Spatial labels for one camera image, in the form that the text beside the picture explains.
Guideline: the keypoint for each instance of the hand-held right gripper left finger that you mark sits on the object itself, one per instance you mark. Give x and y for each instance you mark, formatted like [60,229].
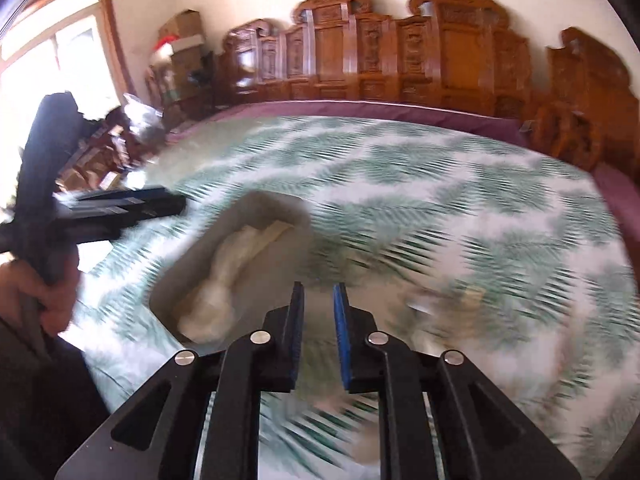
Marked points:
[298,330]

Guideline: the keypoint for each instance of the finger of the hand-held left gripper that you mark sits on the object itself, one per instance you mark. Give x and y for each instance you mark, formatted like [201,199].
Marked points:
[130,196]
[135,215]

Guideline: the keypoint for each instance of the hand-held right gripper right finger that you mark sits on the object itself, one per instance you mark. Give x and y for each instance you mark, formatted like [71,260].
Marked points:
[341,335]

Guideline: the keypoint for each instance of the rectangular metal tray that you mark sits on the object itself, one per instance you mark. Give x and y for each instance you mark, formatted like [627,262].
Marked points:
[200,257]

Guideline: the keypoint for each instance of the person's left forearm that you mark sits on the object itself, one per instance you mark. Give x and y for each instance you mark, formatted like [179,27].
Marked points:
[45,400]

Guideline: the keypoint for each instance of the person's left hand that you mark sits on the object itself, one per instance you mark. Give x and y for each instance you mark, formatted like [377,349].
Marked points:
[60,305]

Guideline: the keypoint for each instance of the wooden dining chair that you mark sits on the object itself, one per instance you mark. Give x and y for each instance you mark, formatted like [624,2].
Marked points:
[107,140]
[80,170]

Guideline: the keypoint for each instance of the white plastic bag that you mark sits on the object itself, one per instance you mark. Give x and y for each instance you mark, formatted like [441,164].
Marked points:
[142,117]

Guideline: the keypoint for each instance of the stack of cardboard boxes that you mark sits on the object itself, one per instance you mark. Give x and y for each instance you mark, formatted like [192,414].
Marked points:
[175,80]

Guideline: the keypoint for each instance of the black standing fan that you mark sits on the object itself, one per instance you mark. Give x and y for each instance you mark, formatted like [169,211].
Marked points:
[204,75]

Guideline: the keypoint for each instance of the red ornament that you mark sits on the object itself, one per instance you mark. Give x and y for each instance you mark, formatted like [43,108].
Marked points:
[166,41]

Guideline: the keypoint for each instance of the flat white box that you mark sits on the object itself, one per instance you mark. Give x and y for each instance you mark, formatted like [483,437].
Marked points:
[187,46]

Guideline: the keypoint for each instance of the leaf print tablecloth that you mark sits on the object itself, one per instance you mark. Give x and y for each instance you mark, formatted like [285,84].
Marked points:
[425,185]

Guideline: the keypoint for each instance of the brown cardboard box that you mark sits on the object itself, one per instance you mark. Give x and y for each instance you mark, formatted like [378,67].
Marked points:
[182,24]

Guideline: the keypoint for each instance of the long purple sofa cushion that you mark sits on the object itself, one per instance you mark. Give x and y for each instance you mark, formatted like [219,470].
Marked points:
[350,109]

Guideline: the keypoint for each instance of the carved wooden sofa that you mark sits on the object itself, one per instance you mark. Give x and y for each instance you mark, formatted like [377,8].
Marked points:
[380,55]

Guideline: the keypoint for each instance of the purple armchair cushion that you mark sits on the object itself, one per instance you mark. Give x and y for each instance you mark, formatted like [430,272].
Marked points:
[617,190]

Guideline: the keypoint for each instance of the carved wooden armchair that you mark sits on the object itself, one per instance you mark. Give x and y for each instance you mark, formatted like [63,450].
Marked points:
[585,105]

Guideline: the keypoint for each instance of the wooden door frame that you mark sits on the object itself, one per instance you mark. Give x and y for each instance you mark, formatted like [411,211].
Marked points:
[112,30]

